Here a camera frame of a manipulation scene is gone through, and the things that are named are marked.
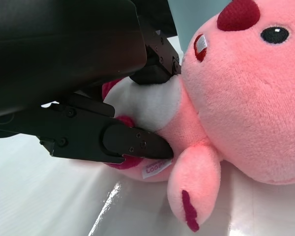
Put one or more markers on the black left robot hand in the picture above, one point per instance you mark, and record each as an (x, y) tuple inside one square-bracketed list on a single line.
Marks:
[(64, 49)]

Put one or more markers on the teal plastic mug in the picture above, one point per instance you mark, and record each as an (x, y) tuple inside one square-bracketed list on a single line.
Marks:
[(186, 19)]

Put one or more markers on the pink plush beaver doll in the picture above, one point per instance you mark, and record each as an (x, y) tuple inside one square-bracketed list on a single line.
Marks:
[(236, 98)]

